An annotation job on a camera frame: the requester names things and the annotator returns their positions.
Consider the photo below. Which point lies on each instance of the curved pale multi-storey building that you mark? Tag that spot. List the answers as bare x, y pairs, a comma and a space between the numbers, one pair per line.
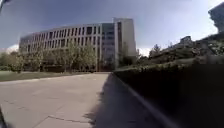
113, 38

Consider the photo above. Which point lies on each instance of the row of trees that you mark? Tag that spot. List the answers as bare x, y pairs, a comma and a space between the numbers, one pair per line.
71, 58

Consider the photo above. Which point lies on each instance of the small dark tree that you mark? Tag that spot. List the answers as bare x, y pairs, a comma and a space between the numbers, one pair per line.
155, 51

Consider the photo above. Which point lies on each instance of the narrow pale kerb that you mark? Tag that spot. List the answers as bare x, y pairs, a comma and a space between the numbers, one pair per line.
143, 101

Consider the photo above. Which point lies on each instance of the grey concrete slab pavement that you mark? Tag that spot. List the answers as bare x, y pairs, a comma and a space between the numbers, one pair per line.
50, 100

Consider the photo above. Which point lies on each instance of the low building behind bushes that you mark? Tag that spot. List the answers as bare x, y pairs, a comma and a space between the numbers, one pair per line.
186, 41

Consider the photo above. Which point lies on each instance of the dark clipped hedge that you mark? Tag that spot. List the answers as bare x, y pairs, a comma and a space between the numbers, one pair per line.
186, 93

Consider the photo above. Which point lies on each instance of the grass strip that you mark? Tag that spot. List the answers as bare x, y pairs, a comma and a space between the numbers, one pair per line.
23, 76

